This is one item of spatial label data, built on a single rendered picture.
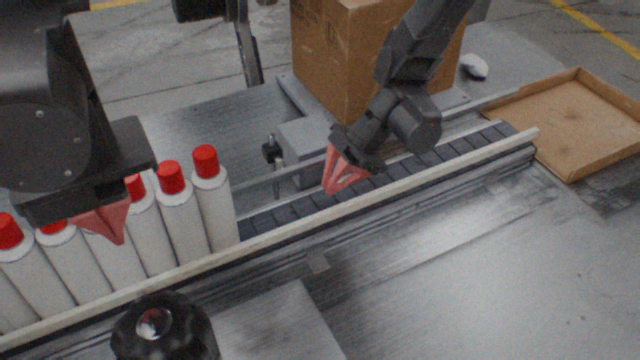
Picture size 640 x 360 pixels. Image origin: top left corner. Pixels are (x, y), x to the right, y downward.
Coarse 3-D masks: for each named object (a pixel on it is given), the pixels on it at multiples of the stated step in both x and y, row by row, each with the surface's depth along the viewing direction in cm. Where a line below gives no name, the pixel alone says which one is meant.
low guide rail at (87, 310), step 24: (504, 144) 94; (432, 168) 89; (456, 168) 92; (384, 192) 86; (312, 216) 82; (336, 216) 83; (264, 240) 78; (192, 264) 75; (216, 264) 77; (144, 288) 72; (72, 312) 69; (96, 312) 71; (24, 336) 67
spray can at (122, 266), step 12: (96, 240) 64; (108, 240) 65; (96, 252) 66; (108, 252) 66; (120, 252) 67; (132, 252) 70; (108, 264) 68; (120, 264) 69; (132, 264) 71; (108, 276) 71; (120, 276) 70; (132, 276) 72; (144, 276) 75; (120, 288) 72
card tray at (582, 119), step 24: (576, 72) 122; (528, 96) 118; (552, 96) 118; (576, 96) 118; (600, 96) 118; (624, 96) 113; (528, 120) 112; (552, 120) 112; (576, 120) 112; (600, 120) 112; (624, 120) 112; (552, 144) 106; (576, 144) 106; (600, 144) 106; (624, 144) 106; (552, 168) 101; (576, 168) 96; (600, 168) 101
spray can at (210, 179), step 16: (208, 160) 66; (192, 176) 70; (208, 176) 68; (224, 176) 70; (208, 192) 69; (224, 192) 71; (208, 208) 72; (224, 208) 73; (208, 224) 74; (224, 224) 75; (208, 240) 78; (224, 240) 77
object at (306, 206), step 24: (504, 120) 105; (456, 144) 99; (480, 144) 99; (528, 144) 99; (408, 168) 94; (336, 192) 90; (360, 192) 90; (408, 192) 90; (264, 216) 86; (288, 216) 86; (240, 240) 83; (288, 240) 83; (168, 288) 76; (120, 312) 74; (48, 336) 70
